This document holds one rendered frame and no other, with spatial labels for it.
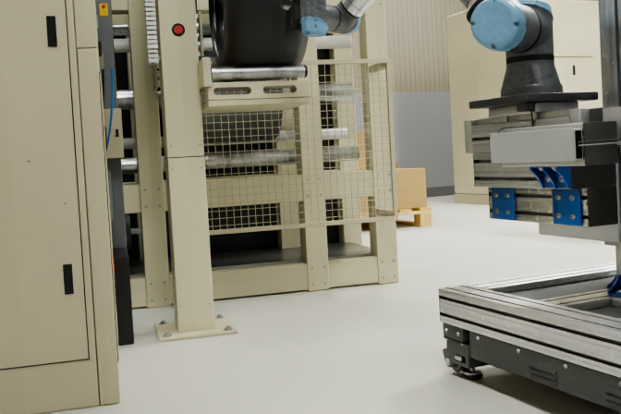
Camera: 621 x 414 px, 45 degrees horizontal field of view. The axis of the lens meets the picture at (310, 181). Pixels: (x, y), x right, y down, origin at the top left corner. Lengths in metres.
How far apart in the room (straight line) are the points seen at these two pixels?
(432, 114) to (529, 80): 7.60
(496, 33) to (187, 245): 1.37
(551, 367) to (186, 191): 1.42
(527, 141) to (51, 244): 1.16
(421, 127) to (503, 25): 7.63
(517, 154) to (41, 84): 1.15
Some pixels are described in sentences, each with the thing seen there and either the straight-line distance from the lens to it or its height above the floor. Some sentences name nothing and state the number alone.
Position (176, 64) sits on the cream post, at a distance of 2.68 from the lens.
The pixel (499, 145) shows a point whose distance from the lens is 1.78.
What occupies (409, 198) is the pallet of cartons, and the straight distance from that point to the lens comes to 5.88.
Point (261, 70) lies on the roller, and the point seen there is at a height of 0.90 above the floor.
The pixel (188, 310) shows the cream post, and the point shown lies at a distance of 2.71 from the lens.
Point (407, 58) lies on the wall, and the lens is 9.40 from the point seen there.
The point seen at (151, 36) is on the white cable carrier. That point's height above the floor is 1.04.
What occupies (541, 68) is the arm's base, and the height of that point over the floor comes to 0.78.
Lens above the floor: 0.60
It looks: 2 degrees down
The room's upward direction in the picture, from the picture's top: 3 degrees counter-clockwise
